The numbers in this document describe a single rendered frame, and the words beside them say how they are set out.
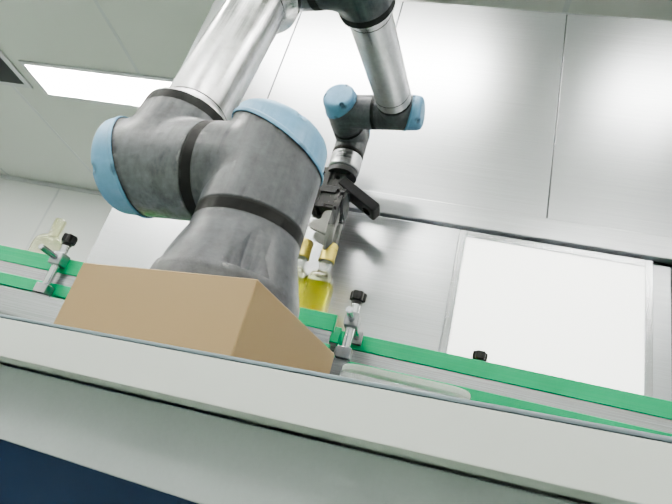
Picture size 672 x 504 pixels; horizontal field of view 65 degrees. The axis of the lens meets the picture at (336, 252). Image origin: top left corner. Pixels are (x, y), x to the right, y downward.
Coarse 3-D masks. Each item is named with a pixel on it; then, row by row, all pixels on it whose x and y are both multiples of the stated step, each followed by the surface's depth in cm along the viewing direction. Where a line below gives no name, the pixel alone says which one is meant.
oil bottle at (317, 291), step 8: (312, 272) 111; (320, 272) 110; (328, 272) 112; (312, 280) 109; (320, 280) 109; (328, 280) 109; (304, 288) 109; (312, 288) 109; (320, 288) 108; (328, 288) 109; (304, 296) 108; (312, 296) 108; (320, 296) 108; (328, 296) 109; (304, 304) 107; (312, 304) 107; (320, 304) 107; (328, 304) 111
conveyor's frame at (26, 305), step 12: (0, 288) 102; (12, 288) 102; (0, 300) 101; (12, 300) 101; (24, 300) 100; (36, 300) 100; (48, 300) 100; (60, 300) 100; (0, 312) 100; (12, 312) 100; (24, 312) 99; (36, 312) 99; (48, 312) 99
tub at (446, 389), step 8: (344, 368) 71; (352, 368) 70; (360, 368) 69; (368, 368) 69; (376, 368) 69; (368, 376) 70; (376, 376) 69; (384, 376) 68; (392, 376) 68; (400, 376) 68; (408, 376) 68; (408, 384) 68; (416, 384) 68; (424, 384) 67; (432, 384) 67; (440, 384) 67; (440, 392) 68; (448, 392) 67; (456, 392) 67; (464, 392) 67
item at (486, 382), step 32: (384, 352) 100; (416, 352) 99; (448, 384) 96; (480, 384) 95; (512, 384) 95; (544, 384) 94; (576, 384) 93; (576, 416) 91; (608, 416) 91; (640, 416) 90
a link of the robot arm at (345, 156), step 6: (336, 150) 123; (342, 150) 122; (348, 150) 122; (336, 156) 122; (342, 156) 121; (348, 156) 122; (354, 156) 122; (360, 156) 124; (330, 162) 123; (336, 162) 122; (342, 162) 121; (348, 162) 121; (354, 162) 122; (360, 162) 124; (354, 168) 122
